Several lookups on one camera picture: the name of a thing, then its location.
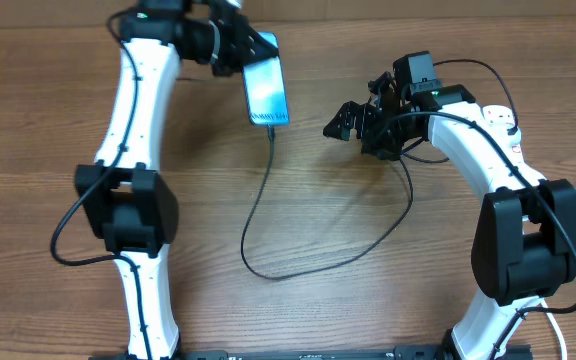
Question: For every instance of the white charger plug adapter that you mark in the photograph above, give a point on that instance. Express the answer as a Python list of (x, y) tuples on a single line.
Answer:
[(512, 137)]

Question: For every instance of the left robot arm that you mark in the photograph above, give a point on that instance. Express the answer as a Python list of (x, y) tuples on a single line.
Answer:
[(127, 203)]

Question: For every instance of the white power strip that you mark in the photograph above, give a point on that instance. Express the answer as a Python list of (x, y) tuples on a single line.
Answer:
[(498, 118)]

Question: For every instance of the blue screen smartphone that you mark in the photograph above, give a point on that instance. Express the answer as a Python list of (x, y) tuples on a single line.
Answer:
[(265, 93)]

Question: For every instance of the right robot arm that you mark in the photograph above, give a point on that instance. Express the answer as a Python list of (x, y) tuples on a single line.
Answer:
[(524, 246)]

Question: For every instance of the cardboard wall panel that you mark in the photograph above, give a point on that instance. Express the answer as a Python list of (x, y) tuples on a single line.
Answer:
[(84, 13)]

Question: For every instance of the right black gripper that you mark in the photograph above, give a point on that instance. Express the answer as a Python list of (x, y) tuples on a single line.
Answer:
[(348, 117)]

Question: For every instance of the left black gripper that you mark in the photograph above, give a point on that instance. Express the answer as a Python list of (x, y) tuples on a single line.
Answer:
[(242, 38)]

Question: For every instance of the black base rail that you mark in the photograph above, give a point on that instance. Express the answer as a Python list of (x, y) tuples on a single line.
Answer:
[(318, 355)]

